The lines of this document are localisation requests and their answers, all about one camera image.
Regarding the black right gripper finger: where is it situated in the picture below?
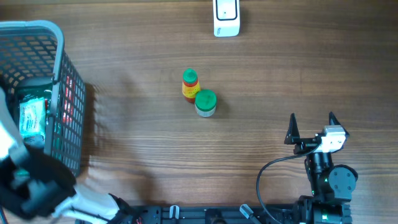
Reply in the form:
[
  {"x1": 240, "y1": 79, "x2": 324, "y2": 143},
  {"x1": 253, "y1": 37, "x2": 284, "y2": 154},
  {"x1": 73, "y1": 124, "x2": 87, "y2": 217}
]
[
  {"x1": 285, "y1": 113, "x2": 300, "y2": 139},
  {"x1": 328, "y1": 111, "x2": 349, "y2": 137}
]

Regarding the green lid jar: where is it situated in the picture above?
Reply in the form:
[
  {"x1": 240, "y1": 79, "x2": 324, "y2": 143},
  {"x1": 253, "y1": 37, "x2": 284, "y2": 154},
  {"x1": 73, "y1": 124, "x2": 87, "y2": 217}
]
[{"x1": 195, "y1": 90, "x2": 217, "y2": 118}]

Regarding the red sauce bottle green cap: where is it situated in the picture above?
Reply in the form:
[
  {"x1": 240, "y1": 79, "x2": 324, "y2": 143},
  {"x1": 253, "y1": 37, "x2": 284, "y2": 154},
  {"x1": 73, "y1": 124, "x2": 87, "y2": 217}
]
[{"x1": 182, "y1": 68, "x2": 201, "y2": 103}]

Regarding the green glove package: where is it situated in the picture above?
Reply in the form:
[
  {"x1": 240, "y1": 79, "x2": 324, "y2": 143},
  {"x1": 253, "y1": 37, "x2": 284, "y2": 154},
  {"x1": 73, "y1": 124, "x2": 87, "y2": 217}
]
[{"x1": 15, "y1": 83, "x2": 52, "y2": 151}]

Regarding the teal wipes packet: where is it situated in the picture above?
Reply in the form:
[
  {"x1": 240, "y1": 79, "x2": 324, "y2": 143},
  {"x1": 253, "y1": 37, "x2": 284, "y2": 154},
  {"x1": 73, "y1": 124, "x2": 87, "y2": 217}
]
[{"x1": 19, "y1": 98, "x2": 46, "y2": 138}]

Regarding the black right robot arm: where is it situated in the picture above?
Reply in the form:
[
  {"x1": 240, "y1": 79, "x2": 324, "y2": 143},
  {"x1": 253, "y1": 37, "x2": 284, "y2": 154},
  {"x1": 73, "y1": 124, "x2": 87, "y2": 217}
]
[{"x1": 284, "y1": 113, "x2": 358, "y2": 223}]

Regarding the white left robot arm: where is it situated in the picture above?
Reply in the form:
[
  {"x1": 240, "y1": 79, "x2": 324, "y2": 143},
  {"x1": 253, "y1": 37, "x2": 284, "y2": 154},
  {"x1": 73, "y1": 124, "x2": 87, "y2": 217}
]
[{"x1": 1, "y1": 92, "x2": 128, "y2": 223}]

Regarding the white barcode scanner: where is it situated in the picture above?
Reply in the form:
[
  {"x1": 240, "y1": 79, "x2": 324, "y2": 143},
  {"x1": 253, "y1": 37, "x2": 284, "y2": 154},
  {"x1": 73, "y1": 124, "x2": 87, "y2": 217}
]
[{"x1": 213, "y1": 0, "x2": 241, "y2": 37}]

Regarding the grey plastic basket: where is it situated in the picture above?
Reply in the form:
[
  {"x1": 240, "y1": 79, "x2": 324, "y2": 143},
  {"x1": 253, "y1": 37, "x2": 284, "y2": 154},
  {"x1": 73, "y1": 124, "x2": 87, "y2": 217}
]
[{"x1": 1, "y1": 20, "x2": 86, "y2": 175}]

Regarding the black right camera cable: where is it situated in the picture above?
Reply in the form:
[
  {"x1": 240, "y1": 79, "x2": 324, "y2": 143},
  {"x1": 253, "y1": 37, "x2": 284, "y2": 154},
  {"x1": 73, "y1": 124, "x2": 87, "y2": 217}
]
[{"x1": 256, "y1": 146, "x2": 321, "y2": 224}]

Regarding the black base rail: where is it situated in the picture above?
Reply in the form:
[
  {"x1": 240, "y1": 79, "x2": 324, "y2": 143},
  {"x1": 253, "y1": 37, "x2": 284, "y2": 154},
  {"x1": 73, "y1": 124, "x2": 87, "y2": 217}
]
[{"x1": 125, "y1": 202, "x2": 353, "y2": 224}]

